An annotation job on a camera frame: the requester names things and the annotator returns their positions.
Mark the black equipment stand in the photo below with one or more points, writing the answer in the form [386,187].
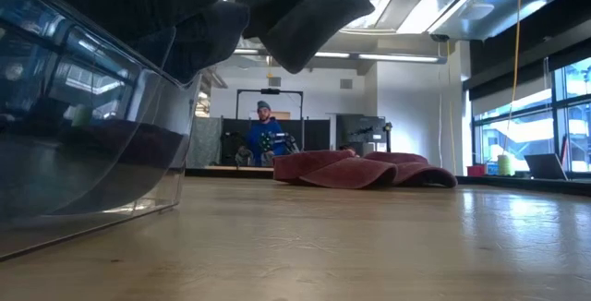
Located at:
[362,130]

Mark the blue box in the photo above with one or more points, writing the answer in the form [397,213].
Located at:
[492,169]

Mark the red box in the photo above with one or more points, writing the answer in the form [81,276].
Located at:
[476,171]

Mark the ceiling light strip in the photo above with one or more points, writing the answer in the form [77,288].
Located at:
[397,57]
[245,51]
[332,54]

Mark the grey cloth partition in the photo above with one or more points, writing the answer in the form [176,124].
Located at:
[204,141]

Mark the silver rectangular air duct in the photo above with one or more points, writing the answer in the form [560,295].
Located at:
[498,5]

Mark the black partition panel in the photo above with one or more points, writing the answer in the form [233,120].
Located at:
[318,135]

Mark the dark red cap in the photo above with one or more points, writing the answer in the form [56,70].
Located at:
[332,169]
[415,167]

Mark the dark grey cap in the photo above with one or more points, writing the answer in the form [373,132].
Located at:
[314,24]
[208,38]

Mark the green thread spool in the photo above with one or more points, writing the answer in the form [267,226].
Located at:
[505,166]

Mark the grey laptop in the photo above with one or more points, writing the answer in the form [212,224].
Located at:
[545,167]

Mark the clear plastic bin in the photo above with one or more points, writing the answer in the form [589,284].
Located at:
[92,153]

